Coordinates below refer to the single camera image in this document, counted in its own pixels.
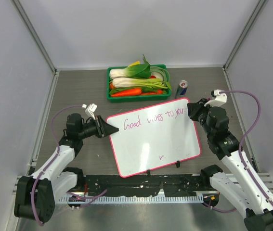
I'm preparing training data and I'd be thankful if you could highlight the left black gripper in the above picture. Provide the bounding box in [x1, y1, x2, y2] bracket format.
[78, 115, 117, 139]

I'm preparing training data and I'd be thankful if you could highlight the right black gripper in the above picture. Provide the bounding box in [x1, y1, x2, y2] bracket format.
[188, 98, 216, 138]

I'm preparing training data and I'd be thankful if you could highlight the pink framed whiteboard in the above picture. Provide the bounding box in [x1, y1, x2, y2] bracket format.
[106, 98, 202, 178]

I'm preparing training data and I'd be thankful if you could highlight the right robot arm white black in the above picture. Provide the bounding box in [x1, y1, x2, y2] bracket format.
[187, 99, 273, 231]

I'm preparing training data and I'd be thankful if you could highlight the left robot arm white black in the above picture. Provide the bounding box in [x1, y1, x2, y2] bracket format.
[14, 113, 119, 225]

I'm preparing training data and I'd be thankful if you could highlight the energy drink can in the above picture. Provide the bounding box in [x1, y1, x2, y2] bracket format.
[175, 80, 188, 99]

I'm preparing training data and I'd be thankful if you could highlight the green plastic tray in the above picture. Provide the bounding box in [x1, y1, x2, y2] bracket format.
[107, 64, 171, 103]

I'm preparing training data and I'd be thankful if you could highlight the green leaf spinach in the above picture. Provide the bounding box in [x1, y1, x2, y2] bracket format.
[109, 87, 133, 95]

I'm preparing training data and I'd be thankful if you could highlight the red chili pepper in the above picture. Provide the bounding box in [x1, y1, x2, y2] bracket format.
[141, 90, 163, 95]

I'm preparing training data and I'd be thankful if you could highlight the green long beans bundle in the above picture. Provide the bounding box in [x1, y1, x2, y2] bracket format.
[150, 66, 169, 82]

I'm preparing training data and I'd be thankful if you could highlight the orange carrot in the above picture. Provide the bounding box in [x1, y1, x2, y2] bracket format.
[111, 88, 142, 97]

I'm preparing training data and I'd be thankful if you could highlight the lower celery bok choy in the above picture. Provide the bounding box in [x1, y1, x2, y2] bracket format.
[111, 77, 171, 89]

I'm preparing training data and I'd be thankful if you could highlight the white onion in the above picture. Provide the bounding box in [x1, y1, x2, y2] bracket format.
[151, 71, 165, 81]

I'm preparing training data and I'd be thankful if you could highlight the upper bok choy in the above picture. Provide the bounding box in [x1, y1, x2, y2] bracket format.
[109, 56, 151, 79]

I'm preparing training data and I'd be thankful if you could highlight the yellow pepper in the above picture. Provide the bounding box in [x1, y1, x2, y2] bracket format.
[129, 61, 140, 67]

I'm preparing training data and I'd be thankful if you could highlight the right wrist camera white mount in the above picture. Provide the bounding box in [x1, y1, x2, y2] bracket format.
[204, 89, 227, 107]

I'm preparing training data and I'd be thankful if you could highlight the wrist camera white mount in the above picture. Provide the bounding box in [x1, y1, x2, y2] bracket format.
[82, 103, 97, 120]
[204, 89, 227, 107]

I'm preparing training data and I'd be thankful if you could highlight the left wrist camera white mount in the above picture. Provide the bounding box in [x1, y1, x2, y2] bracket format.
[82, 103, 97, 120]

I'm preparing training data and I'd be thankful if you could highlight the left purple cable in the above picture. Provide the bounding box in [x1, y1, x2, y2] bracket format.
[31, 104, 108, 227]

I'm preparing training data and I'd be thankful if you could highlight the purple cable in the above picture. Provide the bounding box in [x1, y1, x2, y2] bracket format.
[31, 104, 108, 227]
[202, 90, 273, 224]

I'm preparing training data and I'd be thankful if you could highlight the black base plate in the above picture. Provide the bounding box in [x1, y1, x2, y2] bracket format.
[56, 173, 230, 198]

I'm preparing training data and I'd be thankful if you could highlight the white slotted cable duct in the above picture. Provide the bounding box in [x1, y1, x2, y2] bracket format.
[58, 194, 204, 205]

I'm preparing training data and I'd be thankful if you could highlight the right aluminium frame post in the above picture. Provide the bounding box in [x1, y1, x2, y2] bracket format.
[223, 0, 268, 71]

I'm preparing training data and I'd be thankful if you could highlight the aluminium frame post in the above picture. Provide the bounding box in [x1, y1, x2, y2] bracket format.
[223, 0, 268, 71]
[11, 0, 57, 73]

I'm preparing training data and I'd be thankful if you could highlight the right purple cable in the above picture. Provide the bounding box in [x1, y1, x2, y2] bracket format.
[202, 90, 273, 224]

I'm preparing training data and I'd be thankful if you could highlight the left aluminium frame post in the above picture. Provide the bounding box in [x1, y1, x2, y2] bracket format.
[11, 0, 57, 73]

